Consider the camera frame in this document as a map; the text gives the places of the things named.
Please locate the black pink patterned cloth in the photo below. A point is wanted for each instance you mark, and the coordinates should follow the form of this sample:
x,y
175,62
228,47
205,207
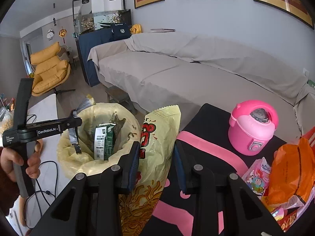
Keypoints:
x,y
209,127

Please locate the gold round wall ornament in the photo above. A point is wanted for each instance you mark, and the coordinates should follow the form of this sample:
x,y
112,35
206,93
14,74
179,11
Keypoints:
x,y
62,33

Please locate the silver foil wrapper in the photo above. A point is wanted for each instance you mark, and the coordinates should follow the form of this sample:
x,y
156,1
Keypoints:
x,y
75,140

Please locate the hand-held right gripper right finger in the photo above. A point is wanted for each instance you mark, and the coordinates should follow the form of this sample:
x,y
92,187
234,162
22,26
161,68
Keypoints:
x,y
181,169

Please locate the green drink carton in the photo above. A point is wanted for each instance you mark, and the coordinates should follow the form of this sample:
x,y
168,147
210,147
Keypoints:
x,y
108,142

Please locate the orange bowl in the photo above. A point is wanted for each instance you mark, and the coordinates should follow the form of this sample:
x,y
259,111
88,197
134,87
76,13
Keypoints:
x,y
292,169

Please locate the flat pink book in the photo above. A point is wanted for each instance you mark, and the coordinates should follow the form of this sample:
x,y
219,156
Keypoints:
x,y
162,30

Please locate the glass fish tank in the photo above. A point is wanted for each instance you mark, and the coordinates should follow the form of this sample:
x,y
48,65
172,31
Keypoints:
x,y
103,19

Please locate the pink toy rice cooker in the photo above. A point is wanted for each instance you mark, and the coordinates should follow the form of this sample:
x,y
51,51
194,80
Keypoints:
x,y
248,132

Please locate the small wooden stool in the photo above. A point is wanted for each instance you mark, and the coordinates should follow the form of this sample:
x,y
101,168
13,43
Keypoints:
x,y
118,94

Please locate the pink cartoon tissue packet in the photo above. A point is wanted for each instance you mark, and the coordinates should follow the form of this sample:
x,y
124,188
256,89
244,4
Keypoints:
x,y
257,177

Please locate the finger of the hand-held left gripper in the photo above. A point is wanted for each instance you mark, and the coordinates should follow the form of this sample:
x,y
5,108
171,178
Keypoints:
x,y
71,124

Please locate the yellow plush toy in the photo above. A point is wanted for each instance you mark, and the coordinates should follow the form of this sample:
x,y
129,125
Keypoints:
x,y
135,29

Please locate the peach paddle-shaped object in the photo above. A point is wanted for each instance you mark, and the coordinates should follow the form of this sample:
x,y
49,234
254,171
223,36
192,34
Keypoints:
x,y
23,210

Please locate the yellow leather armchair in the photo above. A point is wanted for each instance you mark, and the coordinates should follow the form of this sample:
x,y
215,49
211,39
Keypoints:
x,y
49,68

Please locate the white figure wall sticker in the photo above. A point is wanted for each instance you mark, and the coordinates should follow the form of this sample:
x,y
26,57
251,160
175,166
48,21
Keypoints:
x,y
50,34

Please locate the red gold packet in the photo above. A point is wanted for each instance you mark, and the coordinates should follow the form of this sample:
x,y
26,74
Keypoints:
x,y
291,221

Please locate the person's left hand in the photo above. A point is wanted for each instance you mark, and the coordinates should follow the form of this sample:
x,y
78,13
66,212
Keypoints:
x,y
34,162

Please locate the clear bag of snacks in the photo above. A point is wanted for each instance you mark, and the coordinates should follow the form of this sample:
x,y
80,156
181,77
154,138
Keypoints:
x,y
6,125

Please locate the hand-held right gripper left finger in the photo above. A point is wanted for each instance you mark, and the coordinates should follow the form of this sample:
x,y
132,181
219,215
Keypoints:
x,y
131,167

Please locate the yellow noodle snack bag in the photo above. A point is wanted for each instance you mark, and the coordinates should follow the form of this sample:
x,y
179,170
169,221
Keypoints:
x,y
157,137

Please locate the dark blue bag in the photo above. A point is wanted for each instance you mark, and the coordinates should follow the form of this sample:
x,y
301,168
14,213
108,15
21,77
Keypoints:
x,y
120,30

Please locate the grey covered sofa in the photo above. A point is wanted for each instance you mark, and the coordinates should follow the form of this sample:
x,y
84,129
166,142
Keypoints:
x,y
196,73

